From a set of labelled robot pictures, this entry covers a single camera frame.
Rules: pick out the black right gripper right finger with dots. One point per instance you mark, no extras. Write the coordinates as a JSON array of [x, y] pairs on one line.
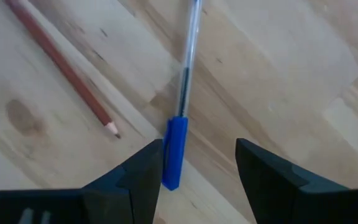
[[291, 199]]

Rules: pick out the clear pen with blue cap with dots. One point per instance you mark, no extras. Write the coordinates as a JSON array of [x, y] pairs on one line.
[[175, 149]]

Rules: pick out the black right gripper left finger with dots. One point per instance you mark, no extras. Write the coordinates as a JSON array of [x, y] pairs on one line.
[[104, 205]]

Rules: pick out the reddish brown pencil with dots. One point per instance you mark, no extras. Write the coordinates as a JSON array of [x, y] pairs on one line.
[[61, 62]]

